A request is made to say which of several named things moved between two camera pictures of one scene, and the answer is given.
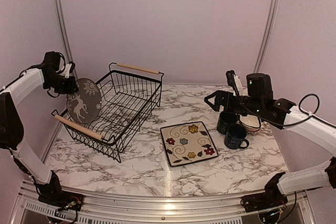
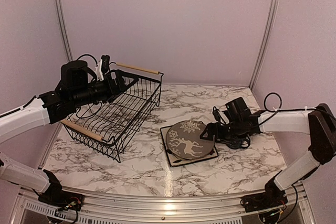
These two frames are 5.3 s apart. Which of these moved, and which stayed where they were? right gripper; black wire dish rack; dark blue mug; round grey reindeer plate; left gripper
Moved: round grey reindeer plate; right gripper; left gripper
Stayed: black wire dish rack; dark blue mug
